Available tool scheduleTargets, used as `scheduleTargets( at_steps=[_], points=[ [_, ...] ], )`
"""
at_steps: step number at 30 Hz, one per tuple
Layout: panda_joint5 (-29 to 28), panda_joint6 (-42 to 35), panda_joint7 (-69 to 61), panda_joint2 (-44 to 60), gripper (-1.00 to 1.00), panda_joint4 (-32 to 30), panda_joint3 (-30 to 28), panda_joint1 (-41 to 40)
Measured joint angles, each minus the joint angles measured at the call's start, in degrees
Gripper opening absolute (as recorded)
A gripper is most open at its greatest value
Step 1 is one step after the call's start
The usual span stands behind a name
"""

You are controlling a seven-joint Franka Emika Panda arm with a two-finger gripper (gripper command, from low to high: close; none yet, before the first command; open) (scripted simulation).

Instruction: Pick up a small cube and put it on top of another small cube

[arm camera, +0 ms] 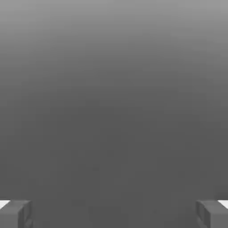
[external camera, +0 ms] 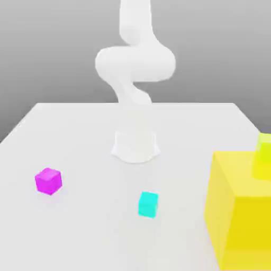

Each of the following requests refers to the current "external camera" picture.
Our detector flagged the small cyan cube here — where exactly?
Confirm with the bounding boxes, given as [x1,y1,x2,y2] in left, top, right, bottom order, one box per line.
[138,191,159,219]

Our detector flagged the small magenta cube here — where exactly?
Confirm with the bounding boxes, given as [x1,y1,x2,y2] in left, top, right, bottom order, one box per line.
[34,167,63,196]

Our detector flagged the small lime yellow cube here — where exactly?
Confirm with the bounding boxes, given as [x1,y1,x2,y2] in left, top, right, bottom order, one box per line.
[251,132,271,181]

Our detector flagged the large yellow box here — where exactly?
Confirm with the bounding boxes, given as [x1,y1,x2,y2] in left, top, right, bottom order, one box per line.
[204,150,271,271]

